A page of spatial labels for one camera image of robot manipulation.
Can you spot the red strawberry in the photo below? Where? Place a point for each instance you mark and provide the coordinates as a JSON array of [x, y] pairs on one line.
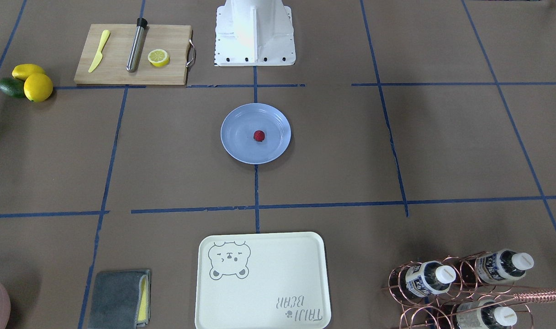
[[259, 136]]

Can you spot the blue plate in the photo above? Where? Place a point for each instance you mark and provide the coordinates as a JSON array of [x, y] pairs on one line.
[[238, 127]]

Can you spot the cream rectangular tray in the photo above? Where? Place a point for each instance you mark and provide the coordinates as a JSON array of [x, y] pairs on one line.
[[262, 281]]

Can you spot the half lemon slice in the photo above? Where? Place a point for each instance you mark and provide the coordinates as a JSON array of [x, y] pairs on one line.
[[158, 57]]

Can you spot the dark drink bottle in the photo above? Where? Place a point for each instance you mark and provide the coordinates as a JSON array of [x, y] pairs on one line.
[[502, 266], [426, 279], [484, 314]]

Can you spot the wooden cutting board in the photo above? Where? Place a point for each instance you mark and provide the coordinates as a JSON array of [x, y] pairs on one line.
[[174, 39]]

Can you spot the dark grey folded cloth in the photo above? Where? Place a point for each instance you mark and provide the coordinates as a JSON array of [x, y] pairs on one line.
[[121, 299]]

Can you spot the yellow plastic knife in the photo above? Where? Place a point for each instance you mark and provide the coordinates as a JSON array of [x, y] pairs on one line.
[[99, 55]]

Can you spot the yellow lemon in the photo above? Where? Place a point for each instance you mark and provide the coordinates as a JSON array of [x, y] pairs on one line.
[[23, 71], [38, 87]]

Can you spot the green lime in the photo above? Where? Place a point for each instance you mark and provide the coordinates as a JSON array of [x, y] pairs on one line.
[[12, 87]]

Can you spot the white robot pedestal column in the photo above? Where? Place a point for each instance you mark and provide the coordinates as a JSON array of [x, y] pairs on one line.
[[254, 33]]

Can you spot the black handled knife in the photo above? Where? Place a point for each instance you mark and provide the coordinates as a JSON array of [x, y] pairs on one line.
[[137, 46]]

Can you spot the copper wire bottle rack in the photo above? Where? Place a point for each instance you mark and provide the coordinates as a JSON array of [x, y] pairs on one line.
[[478, 291]]

